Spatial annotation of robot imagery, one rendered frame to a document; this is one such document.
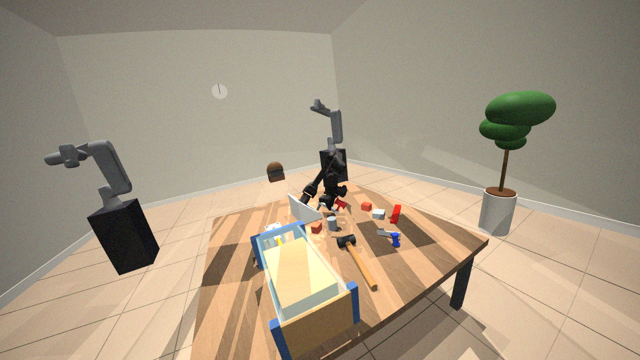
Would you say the clear-panelled rack with blue corner posts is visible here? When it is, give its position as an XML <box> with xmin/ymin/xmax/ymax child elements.
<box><xmin>250</xmin><ymin>221</ymin><xmax>360</xmax><ymax>360</ymax></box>

